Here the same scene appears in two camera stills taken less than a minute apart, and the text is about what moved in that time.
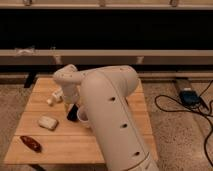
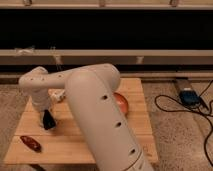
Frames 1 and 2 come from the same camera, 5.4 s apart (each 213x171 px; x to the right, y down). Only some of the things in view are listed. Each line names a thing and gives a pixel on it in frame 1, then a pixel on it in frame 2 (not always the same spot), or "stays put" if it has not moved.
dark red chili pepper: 31,143 stays put
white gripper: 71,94 -> 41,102
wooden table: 46,136 stays put
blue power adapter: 190,97 stays put
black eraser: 72,114 -> 48,120
